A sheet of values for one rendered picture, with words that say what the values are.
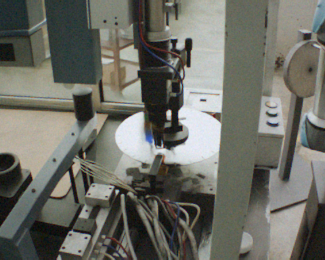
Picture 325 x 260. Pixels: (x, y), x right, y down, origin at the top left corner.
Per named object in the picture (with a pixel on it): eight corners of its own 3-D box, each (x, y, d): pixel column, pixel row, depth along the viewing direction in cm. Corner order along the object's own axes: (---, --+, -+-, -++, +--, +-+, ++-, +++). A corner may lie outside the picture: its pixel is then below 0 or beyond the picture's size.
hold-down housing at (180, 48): (169, 103, 111) (168, 33, 100) (186, 106, 109) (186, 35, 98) (162, 112, 107) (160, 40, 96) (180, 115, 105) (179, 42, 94)
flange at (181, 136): (173, 120, 127) (173, 113, 126) (196, 134, 120) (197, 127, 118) (144, 131, 122) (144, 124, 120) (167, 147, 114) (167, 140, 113)
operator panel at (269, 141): (250, 127, 162) (253, 95, 154) (275, 130, 160) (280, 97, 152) (248, 168, 138) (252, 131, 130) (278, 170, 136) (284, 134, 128)
